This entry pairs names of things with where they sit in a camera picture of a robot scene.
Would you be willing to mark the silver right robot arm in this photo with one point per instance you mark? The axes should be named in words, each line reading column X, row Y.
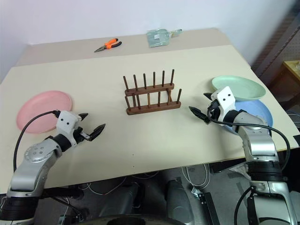
column 260, row 145

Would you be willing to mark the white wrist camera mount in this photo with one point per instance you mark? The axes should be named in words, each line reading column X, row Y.
column 66, row 122
column 225, row 98

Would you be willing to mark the dark grey rounded shell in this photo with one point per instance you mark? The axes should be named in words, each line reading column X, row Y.
column 179, row 201

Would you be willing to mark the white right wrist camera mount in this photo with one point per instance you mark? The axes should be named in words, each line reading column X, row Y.
column 225, row 98

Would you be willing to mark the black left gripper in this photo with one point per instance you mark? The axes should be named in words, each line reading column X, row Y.
column 79, row 135

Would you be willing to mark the pink plate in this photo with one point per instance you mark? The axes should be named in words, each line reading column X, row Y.
column 39, row 110

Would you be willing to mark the black metal bracket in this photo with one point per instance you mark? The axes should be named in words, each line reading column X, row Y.
column 207, row 204

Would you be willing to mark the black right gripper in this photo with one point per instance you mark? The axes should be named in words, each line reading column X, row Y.
column 212, row 110

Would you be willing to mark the green plate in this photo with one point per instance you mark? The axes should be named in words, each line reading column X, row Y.
column 243, row 86

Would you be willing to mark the pale green plastic packet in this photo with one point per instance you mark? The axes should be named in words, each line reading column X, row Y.
column 158, row 37

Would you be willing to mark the blue plate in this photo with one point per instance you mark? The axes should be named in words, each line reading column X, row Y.
column 257, row 110

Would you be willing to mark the wooden dish rack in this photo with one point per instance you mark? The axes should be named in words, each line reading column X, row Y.
column 152, row 106

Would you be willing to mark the light wooden box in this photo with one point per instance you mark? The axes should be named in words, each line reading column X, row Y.
column 292, row 68

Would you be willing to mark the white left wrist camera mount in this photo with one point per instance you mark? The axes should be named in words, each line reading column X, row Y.
column 66, row 122

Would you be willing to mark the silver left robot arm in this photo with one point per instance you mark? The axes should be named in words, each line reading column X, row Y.
column 30, row 164

